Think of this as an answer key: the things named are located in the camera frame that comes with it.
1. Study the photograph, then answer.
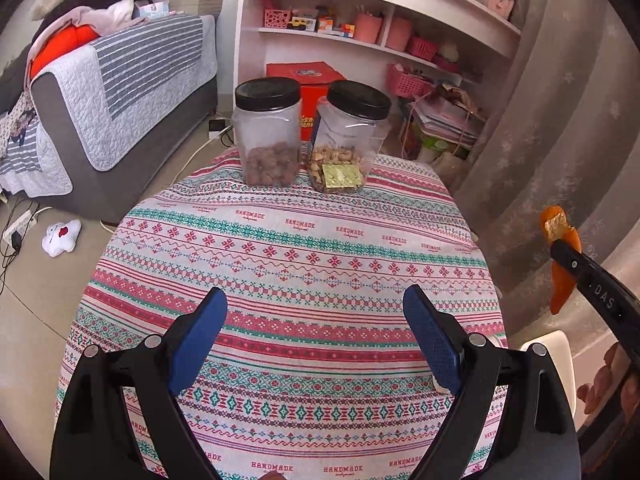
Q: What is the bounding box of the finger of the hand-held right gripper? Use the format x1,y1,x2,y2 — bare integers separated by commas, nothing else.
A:
550,240,640,356

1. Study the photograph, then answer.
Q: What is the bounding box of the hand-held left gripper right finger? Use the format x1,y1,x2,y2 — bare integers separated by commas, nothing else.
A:
402,284,583,480

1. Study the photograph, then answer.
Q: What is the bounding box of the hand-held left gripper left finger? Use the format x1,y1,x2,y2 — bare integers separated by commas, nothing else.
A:
50,287,228,480

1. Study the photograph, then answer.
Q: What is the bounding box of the orange peel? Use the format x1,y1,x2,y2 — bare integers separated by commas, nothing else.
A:
539,205,583,315

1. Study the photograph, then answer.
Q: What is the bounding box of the white plastic bin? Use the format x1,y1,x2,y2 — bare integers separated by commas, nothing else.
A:
519,331,576,413

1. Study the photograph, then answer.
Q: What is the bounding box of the person's right hand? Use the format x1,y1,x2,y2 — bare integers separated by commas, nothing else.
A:
575,342,624,416

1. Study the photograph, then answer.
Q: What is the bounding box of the patterned tablecloth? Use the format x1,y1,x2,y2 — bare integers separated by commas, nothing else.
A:
59,147,508,480

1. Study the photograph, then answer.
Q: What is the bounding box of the beige tote bag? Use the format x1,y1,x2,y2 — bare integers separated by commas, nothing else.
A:
430,152,468,191

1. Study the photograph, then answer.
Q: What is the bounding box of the white cloud plush toy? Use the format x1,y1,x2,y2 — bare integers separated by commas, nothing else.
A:
41,219,82,258

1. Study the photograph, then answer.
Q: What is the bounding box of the grey sofa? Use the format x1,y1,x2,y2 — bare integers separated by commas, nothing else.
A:
0,12,219,227

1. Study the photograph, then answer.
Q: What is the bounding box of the grey embroidered curtain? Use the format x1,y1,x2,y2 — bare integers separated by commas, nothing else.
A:
452,0,640,361

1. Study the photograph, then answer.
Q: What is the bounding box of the green and white box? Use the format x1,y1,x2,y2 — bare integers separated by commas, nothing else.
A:
417,132,471,161

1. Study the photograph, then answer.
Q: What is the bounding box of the clear jar with yellow label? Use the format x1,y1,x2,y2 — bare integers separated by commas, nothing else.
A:
305,80,392,196

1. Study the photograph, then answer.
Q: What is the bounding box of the white power strip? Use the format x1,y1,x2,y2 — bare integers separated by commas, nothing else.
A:
2,207,41,246

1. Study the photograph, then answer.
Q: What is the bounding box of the clear jar with brown nuts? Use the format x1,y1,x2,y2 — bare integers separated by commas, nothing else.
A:
234,78,302,187

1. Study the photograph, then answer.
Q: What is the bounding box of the stack of papers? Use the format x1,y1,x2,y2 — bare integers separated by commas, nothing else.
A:
407,92,483,148

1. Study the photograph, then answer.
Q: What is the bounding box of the striped bed sheet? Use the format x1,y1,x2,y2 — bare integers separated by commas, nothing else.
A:
0,95,73,198

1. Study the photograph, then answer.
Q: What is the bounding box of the large pink plastic basket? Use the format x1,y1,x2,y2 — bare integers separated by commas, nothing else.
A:
386,62,433,97

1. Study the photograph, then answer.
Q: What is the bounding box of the grey striped quilt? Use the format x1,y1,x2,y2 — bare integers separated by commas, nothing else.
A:
30,12,217,172

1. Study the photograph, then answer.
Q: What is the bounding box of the red cardboard box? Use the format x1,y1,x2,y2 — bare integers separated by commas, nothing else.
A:
266,61,346,131

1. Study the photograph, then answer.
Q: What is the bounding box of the pink woven basket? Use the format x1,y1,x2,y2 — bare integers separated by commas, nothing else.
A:
406,35,440,61

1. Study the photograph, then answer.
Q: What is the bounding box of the pink cylinder container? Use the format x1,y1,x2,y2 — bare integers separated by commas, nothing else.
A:
385,15,413,52

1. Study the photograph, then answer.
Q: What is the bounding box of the white shelf unit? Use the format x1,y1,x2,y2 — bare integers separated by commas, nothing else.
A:
232,0,522,126

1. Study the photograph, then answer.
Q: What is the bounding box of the orange cushion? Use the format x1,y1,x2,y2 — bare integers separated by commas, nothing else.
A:
27,25,101,81

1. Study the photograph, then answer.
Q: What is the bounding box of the small pink lattice basket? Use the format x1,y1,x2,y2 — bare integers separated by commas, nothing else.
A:
264,7,292,31

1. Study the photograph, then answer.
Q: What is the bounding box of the tissue box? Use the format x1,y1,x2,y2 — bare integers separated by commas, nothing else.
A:
134,0,171,20

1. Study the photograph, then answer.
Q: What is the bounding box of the pink cloth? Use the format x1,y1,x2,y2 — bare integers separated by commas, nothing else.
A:
30,0,151,61

